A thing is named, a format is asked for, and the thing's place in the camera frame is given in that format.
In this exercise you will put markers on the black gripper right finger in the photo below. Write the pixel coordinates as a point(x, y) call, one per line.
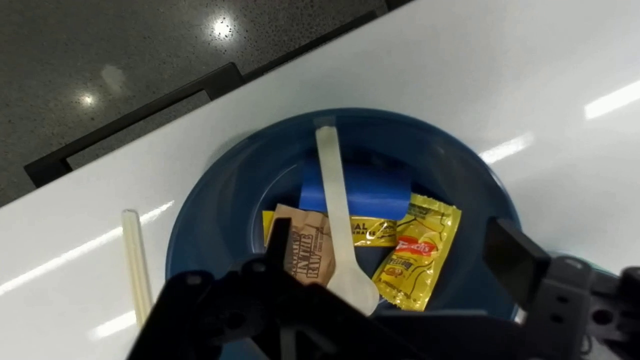
point(514, 260)

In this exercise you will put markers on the brown paper packet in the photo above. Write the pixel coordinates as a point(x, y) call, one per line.
point(309, 243)

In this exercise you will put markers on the white plastic spoon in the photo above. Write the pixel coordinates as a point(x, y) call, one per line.
point(341, 221)

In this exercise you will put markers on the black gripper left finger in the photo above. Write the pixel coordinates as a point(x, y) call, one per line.
point(279, 241)

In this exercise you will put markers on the yellow packet with red logo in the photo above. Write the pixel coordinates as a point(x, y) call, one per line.
point(420, 257)

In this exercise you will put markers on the cream plastic utensil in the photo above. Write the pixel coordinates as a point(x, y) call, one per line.
point(136, 260)

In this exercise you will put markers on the yellow packet with black print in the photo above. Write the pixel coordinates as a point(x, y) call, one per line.
point(370, 230)

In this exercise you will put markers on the blue packet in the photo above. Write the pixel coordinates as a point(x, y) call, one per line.
point(373, 191)

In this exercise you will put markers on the blue bowl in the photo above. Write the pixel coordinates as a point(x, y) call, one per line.
point(227, 221)

